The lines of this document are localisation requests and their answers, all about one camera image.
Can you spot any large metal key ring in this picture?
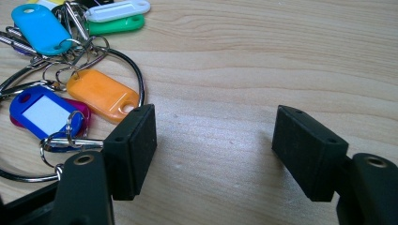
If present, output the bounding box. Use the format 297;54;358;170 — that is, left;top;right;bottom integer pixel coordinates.
0;46;146;184

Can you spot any blue key tag white label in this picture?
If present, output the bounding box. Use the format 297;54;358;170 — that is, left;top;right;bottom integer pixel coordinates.
8;86;84;141

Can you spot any small split ring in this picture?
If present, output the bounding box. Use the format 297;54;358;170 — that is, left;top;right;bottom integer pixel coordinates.
65;110;86;148

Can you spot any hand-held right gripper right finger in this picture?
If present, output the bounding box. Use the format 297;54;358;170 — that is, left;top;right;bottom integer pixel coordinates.
271;104;398;225

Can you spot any orange key tag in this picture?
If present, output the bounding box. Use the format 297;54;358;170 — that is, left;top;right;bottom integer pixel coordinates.
66;68;141;124

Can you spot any yellow key tag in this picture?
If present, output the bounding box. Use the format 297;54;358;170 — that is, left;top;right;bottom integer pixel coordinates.
27;0;67;10

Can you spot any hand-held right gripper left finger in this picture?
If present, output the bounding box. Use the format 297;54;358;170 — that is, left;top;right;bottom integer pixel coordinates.
50;103;158;225

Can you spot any magenta key tag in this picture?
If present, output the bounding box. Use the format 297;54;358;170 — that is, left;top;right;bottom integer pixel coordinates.
9;97;92;139

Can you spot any light blue key tag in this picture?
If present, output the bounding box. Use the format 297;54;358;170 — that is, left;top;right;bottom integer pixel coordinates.
10;3;73;56

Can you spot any green key tag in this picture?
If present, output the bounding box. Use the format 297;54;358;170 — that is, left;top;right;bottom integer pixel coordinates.
87;13;145;36

